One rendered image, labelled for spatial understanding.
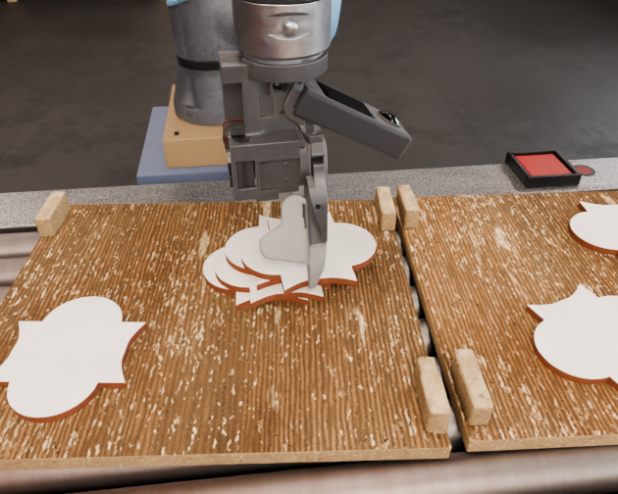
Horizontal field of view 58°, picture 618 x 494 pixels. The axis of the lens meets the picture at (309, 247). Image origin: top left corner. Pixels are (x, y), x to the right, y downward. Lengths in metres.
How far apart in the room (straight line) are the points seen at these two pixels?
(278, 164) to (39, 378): 0.27
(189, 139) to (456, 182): 0.41
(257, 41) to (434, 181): 0.43
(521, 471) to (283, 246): 0.26
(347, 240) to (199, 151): 0.40
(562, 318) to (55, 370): 0.46
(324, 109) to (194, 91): 0.49
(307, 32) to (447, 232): 0.32
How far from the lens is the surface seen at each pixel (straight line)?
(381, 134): 0.50
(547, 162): 0.87
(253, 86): 0.45
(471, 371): 0.48
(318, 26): 0.44
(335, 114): 0.47
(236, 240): 0.59
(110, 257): 0.64
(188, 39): 0.92
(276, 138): 0.46
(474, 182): 0.81
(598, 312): 0.60
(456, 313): 0.56
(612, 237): 0.71
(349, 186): 0.77
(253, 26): 0.43
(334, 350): 0.51
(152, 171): 0.93
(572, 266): 0.66
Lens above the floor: 1.31
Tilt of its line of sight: 38 degrees down
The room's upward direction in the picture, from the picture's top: straight up
